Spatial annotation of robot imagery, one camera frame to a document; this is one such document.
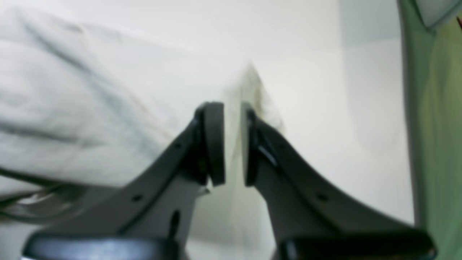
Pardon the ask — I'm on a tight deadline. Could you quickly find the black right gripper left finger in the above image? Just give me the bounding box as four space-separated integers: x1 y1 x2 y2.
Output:
22 102 226 260

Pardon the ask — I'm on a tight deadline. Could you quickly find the beige t-shirt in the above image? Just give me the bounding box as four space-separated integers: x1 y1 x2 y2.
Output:
1 6 284 226

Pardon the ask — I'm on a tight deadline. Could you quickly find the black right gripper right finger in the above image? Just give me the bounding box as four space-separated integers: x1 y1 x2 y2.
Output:
241 103 437 260

